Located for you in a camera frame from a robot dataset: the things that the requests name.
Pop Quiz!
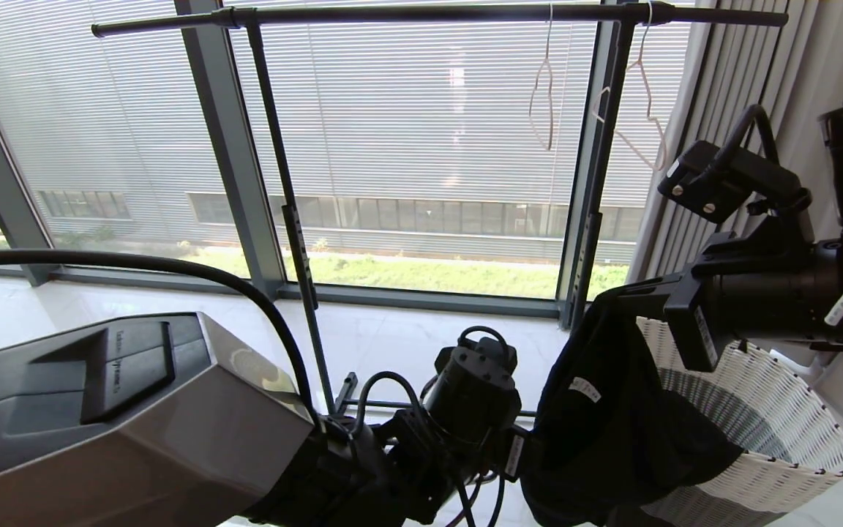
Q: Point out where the beige curtain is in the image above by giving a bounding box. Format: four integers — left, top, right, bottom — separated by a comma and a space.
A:
625, 0, 843, 381

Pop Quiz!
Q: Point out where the pink clothes hanger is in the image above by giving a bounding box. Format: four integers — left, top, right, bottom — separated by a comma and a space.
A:
591, 4, 668, 173
528, 4, 555, 152

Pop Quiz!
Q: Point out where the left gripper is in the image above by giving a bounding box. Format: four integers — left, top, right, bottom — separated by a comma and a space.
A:
465, 426, 532, 490

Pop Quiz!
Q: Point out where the window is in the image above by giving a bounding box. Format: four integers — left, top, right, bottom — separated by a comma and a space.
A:
0, 0, 693, 330

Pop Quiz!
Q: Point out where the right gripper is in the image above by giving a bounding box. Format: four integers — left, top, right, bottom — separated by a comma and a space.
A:
597, 245, 843, 374

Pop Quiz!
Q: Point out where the black clothes rack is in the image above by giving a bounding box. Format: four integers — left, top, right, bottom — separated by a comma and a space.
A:
91, 0, 790, 440

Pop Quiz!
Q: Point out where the white laundry basket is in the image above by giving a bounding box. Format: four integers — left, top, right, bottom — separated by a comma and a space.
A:
612, 315, 843, 527

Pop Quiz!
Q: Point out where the black garment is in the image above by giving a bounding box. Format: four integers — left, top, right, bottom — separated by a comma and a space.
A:
520, 289, 748, 527

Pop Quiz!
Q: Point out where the black cable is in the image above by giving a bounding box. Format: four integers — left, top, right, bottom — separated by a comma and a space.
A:
0, 249, 320, 431
707, 105, 782, 184

